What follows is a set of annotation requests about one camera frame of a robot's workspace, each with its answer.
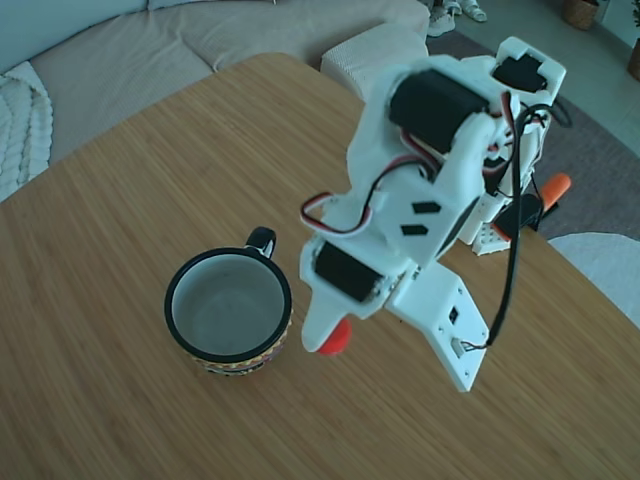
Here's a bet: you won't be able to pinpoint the red bottle cap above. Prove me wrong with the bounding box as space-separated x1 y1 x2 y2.
319 318 354 356

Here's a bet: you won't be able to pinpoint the black rimmed patterned mug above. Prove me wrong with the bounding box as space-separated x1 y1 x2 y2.
163 226 294 379

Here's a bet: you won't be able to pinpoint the white textured chair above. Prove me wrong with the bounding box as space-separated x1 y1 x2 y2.
319 22 435 109

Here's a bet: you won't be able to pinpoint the grey rug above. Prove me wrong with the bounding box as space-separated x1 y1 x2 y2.
425 33 640 241

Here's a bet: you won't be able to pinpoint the white shoe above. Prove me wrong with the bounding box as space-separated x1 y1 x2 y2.
427 0 459 38
457 0 489 24

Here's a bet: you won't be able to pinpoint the beige sofa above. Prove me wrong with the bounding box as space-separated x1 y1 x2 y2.
0 0 431 204

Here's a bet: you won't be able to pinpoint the brown wicker basket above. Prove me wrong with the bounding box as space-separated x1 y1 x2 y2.
562 0 600 31

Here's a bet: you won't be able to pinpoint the white knitted blanket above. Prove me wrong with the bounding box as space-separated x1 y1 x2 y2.
0 62 55 204

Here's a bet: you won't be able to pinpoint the flat white camera mount plate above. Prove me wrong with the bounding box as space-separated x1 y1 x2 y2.
385 257 490 393

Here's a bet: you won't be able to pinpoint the black cable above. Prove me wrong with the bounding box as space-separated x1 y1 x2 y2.
484 102 574 349

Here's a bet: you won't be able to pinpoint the orange handled black clamp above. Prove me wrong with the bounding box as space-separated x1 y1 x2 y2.
492 172 573 242

